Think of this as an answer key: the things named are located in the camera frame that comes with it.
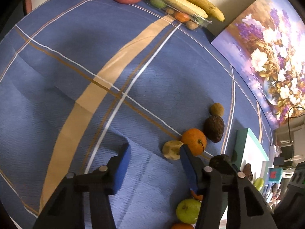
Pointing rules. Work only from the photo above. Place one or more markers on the white power adapter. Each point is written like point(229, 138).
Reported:
point(272, 152)

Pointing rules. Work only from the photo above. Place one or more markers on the blue plaid tablecloth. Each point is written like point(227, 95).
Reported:
point(71, 76)

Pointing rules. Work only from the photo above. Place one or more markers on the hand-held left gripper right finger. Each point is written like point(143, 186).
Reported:
point(188, 169)

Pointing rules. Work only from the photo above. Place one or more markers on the clear plastic tray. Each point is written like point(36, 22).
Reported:
point(205, 21)

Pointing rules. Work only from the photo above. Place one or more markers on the green fruit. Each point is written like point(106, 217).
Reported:
point(258, 183)
point(158, 2)

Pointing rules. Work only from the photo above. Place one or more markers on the brown kiwi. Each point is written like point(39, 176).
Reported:
point(191, 25)
point(216, 109)

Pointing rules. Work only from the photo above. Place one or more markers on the pale peeled fruit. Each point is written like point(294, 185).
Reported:
point(171, 150)

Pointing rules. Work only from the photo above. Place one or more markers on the flower painting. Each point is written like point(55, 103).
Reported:
point(262, 52)

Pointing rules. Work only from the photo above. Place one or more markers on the orange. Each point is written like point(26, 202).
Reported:
point(182, 226)
point(193, 140)
point(199, 196)

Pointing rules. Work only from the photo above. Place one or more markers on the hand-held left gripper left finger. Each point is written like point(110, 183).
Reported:
point(122, 164)

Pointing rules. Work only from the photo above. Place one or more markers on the small brown fruit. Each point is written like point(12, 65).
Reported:
point(170, 11)

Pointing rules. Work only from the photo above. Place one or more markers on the yellow-green apple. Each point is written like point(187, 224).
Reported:
point(187, 211)

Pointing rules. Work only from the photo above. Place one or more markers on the white box with green rim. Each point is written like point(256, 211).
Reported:
point(252, 148)

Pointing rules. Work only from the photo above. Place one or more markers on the small tangerine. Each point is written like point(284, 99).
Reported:
point(182, 17)

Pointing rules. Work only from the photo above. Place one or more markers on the teal box with red mark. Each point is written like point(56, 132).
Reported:
point(275, 175)

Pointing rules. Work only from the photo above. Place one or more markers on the large dark avocado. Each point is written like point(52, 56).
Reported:
point(214, 128)

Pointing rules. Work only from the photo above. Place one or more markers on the dark device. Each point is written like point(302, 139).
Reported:
point(280, 160)

